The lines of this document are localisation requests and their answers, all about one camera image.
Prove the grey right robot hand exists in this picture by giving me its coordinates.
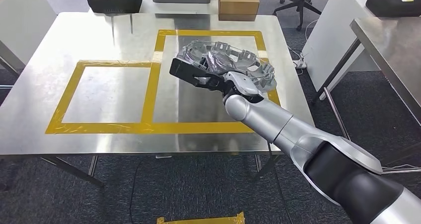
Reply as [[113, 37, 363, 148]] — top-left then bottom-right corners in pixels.
[[202, 51, 241, 75]]

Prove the silver plastic wheel hubcap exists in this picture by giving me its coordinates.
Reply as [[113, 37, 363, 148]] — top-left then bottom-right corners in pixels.
[[176, 40, 278, 93]]

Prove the steel workbench table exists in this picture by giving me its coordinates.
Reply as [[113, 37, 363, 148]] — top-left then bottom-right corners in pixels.
[[0, 11, 315, 188], [310, 16, 421, 174]]

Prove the brown cardboard box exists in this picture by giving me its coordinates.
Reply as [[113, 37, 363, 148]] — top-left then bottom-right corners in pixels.
[[217, 0, 261, 22]]

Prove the black office chair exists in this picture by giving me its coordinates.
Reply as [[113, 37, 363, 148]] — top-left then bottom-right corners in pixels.
[[273, 0, 337, 32]]

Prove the white partition panel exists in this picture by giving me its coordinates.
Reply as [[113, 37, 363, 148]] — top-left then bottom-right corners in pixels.
[[301, 0, 383, 92], [0, 0, 58, 67]]

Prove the black bag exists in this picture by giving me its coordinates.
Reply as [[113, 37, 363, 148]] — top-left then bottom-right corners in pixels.
[[365, 0, 421, 18], [86, 0, 143, 14]]

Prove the yellow floor tape marking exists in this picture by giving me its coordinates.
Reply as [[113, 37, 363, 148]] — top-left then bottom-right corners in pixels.
[[156, 212, 246, 224]]

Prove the white floor cable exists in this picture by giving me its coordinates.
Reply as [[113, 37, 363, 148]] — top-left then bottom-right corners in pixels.
[[381, 163, 421, 175]]

